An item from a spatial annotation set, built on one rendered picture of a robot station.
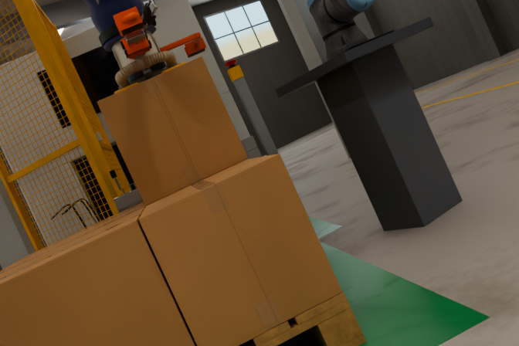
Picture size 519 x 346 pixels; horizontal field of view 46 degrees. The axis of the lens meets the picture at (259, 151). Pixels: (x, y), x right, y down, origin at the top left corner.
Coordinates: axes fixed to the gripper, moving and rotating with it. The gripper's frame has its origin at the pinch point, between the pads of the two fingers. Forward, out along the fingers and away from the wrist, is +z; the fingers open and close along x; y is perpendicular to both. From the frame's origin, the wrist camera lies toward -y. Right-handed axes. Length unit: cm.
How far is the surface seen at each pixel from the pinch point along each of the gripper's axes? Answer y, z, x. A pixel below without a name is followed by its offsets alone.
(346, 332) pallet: -51, 117, -15
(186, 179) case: 10, 65, 5
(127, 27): -23.7, 16.3, 2.8
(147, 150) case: 10, 50, 13
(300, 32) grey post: 361, -8, -153
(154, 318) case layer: -51, 92, 28
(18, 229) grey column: 144, 55, 99
